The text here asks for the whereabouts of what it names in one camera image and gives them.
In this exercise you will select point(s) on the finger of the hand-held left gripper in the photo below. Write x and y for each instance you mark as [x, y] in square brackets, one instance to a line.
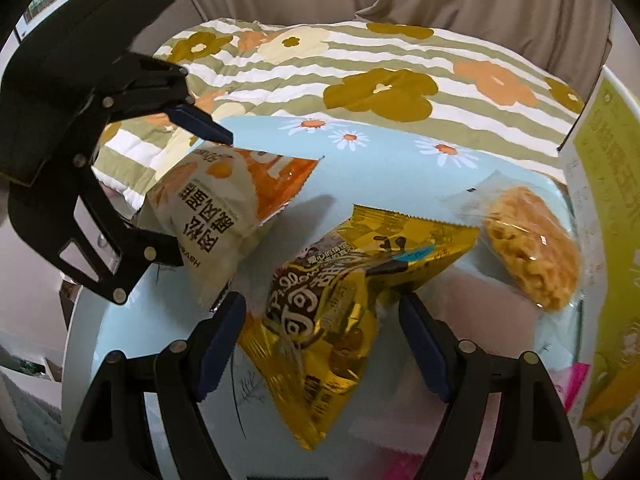
[200, 124]
[115, 240]

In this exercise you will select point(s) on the green cardboard box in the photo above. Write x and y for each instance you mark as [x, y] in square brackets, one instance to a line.
[610, 160]

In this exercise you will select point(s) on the floral striped blanket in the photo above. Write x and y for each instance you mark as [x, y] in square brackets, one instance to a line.
[350, 60]

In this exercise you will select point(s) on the table with daisy tablecloth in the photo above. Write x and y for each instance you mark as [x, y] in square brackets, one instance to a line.
[390, 180]

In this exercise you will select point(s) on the gold snack packet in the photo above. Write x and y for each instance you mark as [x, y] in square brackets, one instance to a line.
[320, 310]

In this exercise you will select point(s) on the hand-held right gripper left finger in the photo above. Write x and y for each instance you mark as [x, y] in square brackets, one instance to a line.
[220, 347]

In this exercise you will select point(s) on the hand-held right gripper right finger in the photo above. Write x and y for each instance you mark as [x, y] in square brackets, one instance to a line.
[425, 347]

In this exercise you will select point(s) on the white orange snack packet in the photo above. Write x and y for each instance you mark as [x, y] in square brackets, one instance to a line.
[215, 210]

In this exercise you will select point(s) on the pink snack packet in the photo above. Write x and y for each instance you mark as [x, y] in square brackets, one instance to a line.
[570, 385]

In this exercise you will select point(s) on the clear packet of yellow crisp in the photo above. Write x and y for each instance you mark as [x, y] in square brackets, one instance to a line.
[530, 245]

